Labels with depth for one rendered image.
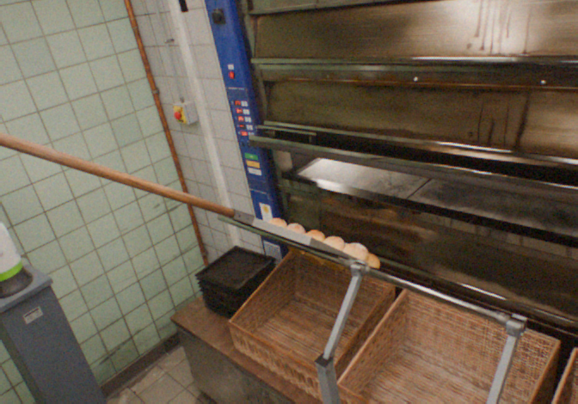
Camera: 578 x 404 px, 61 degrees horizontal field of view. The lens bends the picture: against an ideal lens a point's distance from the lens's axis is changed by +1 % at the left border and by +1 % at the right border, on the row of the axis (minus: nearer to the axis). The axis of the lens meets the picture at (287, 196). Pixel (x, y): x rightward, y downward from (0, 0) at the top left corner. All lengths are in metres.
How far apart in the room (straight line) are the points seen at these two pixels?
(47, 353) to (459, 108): 1.66
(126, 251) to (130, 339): 0.54
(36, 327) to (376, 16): 1.58
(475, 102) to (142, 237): 2.00
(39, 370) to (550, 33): 1.94
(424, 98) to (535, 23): 0.39
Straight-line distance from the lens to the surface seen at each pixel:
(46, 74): 2.59
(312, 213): 2.19
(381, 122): 1.72
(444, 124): 1.60
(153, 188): 1.40
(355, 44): 1.70
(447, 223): 1.76
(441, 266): 1.86
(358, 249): 1.77
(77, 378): 2.18
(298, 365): 1.92
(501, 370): 1.36
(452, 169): 1.48
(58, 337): 2.06
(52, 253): 2.73
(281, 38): 1.94
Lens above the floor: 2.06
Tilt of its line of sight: 25 degrees down
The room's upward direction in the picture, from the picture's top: 11 degrees counter-clockwise
